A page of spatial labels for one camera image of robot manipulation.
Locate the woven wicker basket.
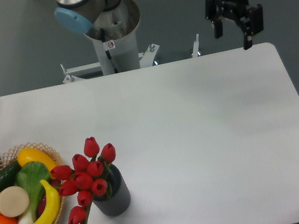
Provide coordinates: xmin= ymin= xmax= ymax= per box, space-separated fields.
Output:
xmin=0 ymin=143 xmax=65 ymax=224

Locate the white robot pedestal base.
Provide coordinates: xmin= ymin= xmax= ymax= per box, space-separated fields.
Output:
xmin=50 ymin=0 xmax=204 ymax=85

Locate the beige round disc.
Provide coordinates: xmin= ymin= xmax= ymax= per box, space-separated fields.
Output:
xmin=0 ymin=186 xmax=30 ymax=217

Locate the red fruit in basket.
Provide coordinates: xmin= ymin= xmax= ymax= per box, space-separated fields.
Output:
xmin=37 ymin=195 xmax=47 ymax=217

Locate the grey ribbed vase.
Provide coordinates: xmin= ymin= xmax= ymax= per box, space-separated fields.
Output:
xmin=93 ymin=164 xmax=131 ymax=217

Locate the green bok choy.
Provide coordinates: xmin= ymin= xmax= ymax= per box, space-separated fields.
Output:
xmin=14 ymin=161 xmax=50 ymax=224

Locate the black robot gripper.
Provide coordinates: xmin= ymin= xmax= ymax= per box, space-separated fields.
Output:
xmin=205 ymin=0 xmax=264 ymax=50

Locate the red tulip bouquet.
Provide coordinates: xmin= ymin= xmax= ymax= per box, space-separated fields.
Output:
xmin=50 ymin=137 xmax=116 ymax=224

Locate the green cucumber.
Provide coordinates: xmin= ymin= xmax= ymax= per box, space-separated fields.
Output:
xmin=0 ymin=161 xmax=22 ymax=192

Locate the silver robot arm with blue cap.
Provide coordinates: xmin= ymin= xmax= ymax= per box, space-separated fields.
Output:
xmin=54 ymin=0 xmax=264 ymax=75

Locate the yellow banana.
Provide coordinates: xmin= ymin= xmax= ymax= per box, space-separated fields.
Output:
xmin=34 ymin=179 xmax=60 ymax=224

